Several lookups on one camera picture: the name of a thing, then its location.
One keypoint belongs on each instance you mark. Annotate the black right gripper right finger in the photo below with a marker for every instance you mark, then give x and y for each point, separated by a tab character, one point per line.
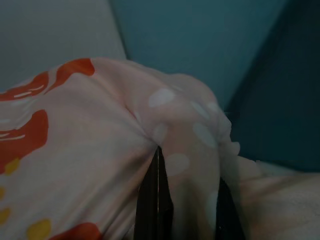
227	220

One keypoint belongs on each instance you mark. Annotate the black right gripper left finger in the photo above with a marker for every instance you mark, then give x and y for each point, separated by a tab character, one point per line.
155	212

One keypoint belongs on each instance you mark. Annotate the pink orange patterned pillow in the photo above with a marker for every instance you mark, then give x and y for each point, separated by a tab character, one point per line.
87	137

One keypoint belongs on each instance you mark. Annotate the teal upholstered bed frame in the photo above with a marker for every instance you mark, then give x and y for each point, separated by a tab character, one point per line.
200	37

